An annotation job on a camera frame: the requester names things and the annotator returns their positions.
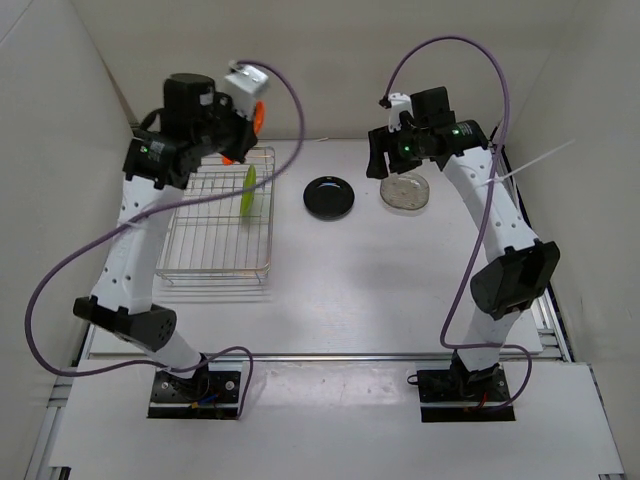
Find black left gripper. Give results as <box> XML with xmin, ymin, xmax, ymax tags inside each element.
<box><xmin>193</xmin><ymin>93</ymin><xmax>257</xmax><ymax>164</ymax></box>

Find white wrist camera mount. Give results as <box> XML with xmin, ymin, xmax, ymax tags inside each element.
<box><xmin>387</xmin><ymin>93</ymin><xmax>413</xmax><ymax>132</ymax></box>
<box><xmin>221</xmin><ymin>62</ymin><xmax>269</xmax><ymax>120</ymax></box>

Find white cable tie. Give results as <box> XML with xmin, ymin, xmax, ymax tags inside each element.
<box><xmin>487</xmin><ymin>138</ymin><xmax>576</xmax><ymax>189</ymax></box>

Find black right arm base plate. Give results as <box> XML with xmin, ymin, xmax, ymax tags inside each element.
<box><xmin>407</xmin><ymin>368</ymin><xmax>516</xmax><ymax>423</ymax></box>

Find aluminium table edge rail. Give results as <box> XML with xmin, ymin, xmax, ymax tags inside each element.
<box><xmin>531</xmin><ymin>289</ymin><xmax>573</xmax><ymax>363</ymax></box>

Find front aluminium rail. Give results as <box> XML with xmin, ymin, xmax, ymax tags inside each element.
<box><xmin>204</xmin><ymin>351</ymin><xmax>456</xmax><ymax>362</ymax></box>

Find clear textured glass plate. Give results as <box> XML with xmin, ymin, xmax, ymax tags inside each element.
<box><xmin>381</xmin><ymin>196</ymin><xmax>430</xmax><ymax>217</ymax></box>

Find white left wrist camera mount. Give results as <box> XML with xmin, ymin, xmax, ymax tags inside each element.
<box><xmin>221</xmin><ymin>62</ymin><xmax>269</xmax><ymax>120</ymax></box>

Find black plastic plate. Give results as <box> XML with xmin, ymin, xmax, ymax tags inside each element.
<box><xmin>303</xmin><ymin>176</ymin><xmax>355</xmax><ymax>221</ymax></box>

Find lime green plastic plate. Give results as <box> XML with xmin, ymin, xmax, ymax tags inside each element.
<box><xmin>240</xmin><ymin>165</ymin><xmax>257</xmax><ymax>217</ymax></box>

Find orange plastic plate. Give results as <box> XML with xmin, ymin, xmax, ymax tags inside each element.
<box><xmin>222</xmin><ymin>101</ymin><xmax>265</xmax><ymax>165</ymax></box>

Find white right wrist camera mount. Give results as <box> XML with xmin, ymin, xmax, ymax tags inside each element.
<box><xmin>387</xmin><ymin>93</ymin><xmax>413</xmax><ymax>132</ymax></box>

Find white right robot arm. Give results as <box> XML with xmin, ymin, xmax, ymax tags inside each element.
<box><xmin>366</xmin><ymin>87</ymin><xmax>560</xmax><ymax>400</ymax></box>

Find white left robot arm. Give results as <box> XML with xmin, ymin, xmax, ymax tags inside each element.
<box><xmin>73</xmin><ymin>67</ymin><xmax>268</xmax><ymax>400</ymax></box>

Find chrome wire dish rack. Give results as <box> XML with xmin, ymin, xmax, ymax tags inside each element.
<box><xmin>156</xmin><ymin>146</ymin><xmax>275</xmax><ymax>286</ymax></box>

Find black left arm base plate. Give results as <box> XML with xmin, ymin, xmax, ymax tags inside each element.
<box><xmin>147</xmin><ymin>363</ymin><xmax>242</xmax><ymax>420</ymax></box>

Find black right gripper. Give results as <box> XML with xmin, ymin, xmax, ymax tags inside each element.
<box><xmin>366</xmin><ymin>120</ymin><xmax>429</xmax><ymax>180</ymax></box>

